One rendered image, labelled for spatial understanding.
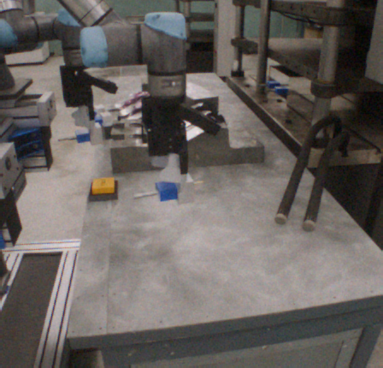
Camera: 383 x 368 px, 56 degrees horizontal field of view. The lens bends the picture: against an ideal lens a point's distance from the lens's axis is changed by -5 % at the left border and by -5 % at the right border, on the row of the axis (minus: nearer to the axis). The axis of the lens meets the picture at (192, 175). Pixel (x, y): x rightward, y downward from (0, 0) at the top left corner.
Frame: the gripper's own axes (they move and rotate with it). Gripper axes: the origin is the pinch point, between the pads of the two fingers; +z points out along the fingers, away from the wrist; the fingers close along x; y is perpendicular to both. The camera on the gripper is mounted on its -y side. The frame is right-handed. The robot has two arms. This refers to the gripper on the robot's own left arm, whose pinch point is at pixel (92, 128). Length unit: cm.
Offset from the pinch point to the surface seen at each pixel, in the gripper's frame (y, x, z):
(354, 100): -130, -22, 11
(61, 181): 10, -156, 94
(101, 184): 1.3, 15.6, 11.3
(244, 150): -46.0, 13.2, 9.9
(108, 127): -9.1, -26.0, 9.8
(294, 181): -47, 39, 9
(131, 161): -10.3, 4.6, 11.1
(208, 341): -9, 66, 23
